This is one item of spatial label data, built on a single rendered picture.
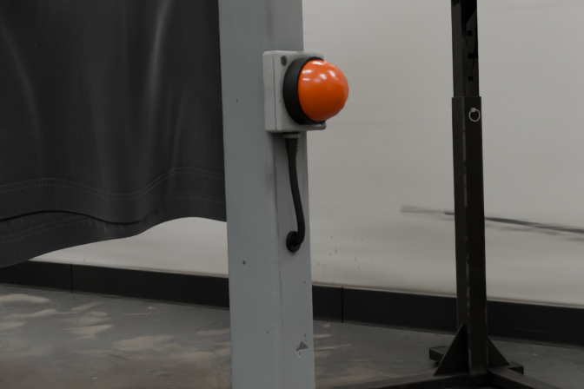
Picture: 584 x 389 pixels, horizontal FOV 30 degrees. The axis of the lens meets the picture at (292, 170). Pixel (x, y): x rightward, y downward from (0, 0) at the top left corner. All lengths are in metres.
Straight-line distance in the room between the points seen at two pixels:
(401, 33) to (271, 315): 2.49
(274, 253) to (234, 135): 0.08
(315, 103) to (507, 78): 2.33
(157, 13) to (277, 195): 0.38
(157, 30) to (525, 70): 2.01
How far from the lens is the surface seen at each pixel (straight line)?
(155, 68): 1.03
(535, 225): 2.96
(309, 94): 0.66
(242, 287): 0.70
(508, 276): 3.01
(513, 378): 2.48
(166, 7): 1.04
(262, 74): 0.67
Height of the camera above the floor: 0.64
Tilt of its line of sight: 3 degrees down
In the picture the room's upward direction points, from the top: 2 degrees counter-clockwise
